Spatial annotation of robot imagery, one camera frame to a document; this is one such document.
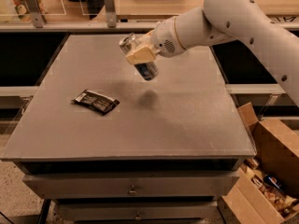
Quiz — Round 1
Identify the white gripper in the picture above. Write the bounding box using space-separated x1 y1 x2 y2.
125 17 185 65

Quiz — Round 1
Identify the silver blue redbull can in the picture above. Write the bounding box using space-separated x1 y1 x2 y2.
119 33 159 81

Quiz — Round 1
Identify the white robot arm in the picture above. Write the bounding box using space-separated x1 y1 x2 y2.
126 0 299 105

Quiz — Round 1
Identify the blue pepsi can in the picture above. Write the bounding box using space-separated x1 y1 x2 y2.
263 175 283 191

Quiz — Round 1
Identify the black snack packet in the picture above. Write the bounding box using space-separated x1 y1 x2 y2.
73 90 120 116

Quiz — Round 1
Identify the grey upper drawer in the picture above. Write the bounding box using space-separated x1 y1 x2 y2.
23 171 239 200

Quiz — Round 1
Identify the grey drawer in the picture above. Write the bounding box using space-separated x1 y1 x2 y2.
56 202 217 221
23 171 239 200

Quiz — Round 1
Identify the grey lower drawer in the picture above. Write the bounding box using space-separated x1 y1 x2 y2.
56 202 217 221

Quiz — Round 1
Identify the brown cardboard box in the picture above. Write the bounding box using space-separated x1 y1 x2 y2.
219 103 299 224

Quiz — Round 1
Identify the middle metal bracket post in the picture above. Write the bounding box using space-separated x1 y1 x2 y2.
104 0 117 28

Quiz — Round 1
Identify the metal bracket post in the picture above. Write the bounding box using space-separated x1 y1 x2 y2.
25 0 46 28
104 0 117 28

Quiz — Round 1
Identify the left metal bracket post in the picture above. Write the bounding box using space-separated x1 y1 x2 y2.
25 0 46 28

